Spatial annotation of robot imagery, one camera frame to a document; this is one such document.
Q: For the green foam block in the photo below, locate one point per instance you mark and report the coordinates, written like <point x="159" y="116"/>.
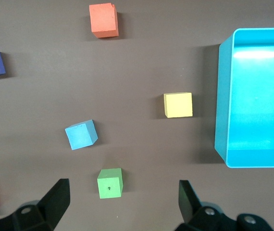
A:
<point x="109" y="185"/>

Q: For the brown table cloth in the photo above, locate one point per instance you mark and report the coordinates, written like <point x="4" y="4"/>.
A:
<point x="137" y="72"/>

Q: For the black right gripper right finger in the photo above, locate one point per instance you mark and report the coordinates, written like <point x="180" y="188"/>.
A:
<point x="187" y="204"/>

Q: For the teal plastic bin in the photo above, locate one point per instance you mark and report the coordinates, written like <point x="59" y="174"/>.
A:
<point x="259" y="96"/>

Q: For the light blue foam block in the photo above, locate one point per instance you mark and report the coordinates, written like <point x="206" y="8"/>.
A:
<point x="80" y="135"/>

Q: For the orange foam block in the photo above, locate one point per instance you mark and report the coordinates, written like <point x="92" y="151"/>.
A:
<point x="103" y="20"/>

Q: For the yellow foam block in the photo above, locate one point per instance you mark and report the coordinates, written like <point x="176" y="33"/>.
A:
<point x="178" y="105"/>

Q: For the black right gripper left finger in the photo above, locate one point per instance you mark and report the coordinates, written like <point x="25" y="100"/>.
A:
<point x="55" y="202"/>

